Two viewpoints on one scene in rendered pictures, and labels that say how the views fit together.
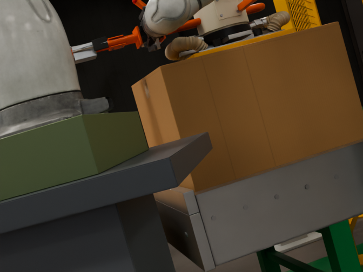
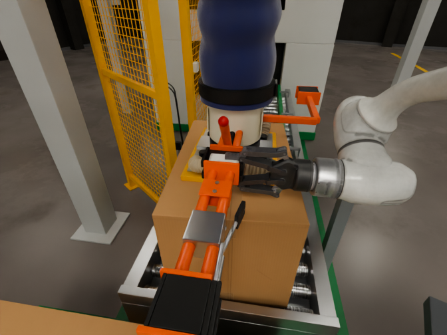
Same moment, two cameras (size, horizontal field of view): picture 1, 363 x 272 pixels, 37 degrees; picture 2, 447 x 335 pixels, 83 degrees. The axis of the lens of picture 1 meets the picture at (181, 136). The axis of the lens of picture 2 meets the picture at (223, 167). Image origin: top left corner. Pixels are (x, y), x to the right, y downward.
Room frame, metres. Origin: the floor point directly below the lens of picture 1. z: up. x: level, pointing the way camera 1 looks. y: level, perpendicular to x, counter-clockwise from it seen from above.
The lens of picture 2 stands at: (1.55, 0.49, 1.42)
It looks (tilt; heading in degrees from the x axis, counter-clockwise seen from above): 34 degrees down; 292
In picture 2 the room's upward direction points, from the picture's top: straight up
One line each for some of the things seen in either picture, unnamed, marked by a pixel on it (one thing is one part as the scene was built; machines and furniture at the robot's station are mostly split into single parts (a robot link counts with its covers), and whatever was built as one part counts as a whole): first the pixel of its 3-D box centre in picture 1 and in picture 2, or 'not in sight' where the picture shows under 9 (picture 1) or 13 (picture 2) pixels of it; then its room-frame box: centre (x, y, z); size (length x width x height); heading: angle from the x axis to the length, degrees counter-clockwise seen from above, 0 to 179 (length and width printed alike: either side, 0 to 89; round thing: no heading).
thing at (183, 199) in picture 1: (164, 192); (223, 309); (1.71, 0.10, 0.58); 0.70 x 0.03 x 0.06; 13
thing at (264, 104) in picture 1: (244, 113); (233, 200); (1.80, -0.22, 0.75); 0.60 x 0.40 x 0.40; 107
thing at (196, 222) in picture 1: (173, 224); (223, 325); (1.71, 0.10, 0.48); 0.70 x 0.03 x 0.15; 13
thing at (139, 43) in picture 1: (148, 34); (223, 163); (1.74, 0.01, 1.08); 0.10 x 0.08 x 0.06; 13
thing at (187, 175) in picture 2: not in sight; (207, 147); (1.89, -0.21, 0.97); 0.34 x 0.10 x 0.05; 103
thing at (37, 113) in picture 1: (53, 115); not in sight; (0.97, 0.21, 0.86); 0.22 x 0.18 x 0.06; 75
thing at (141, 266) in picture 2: not in sight; (203, 145); (2.29, -0.97, 0.50); 2.31 x 0.05 x 0.19; 103
